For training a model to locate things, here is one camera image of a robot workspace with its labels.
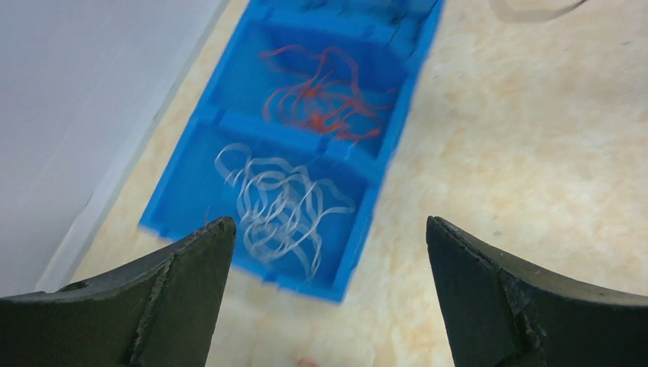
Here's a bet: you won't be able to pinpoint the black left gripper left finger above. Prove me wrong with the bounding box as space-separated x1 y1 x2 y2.
1 216 237 366

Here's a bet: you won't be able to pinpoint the black cables in bin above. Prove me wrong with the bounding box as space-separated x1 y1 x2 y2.
301 0 442 26

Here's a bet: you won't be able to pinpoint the orange cable in bin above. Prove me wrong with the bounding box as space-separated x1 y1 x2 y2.
259 44 398 144

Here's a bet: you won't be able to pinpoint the white cables in bin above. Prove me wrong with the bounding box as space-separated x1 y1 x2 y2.
213 142 356 281

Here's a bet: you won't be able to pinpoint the blue three-compartment plastic bin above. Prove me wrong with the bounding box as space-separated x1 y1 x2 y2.
140 1 442 303

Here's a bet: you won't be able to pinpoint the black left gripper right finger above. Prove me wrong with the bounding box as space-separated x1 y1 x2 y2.
426 216 647 366

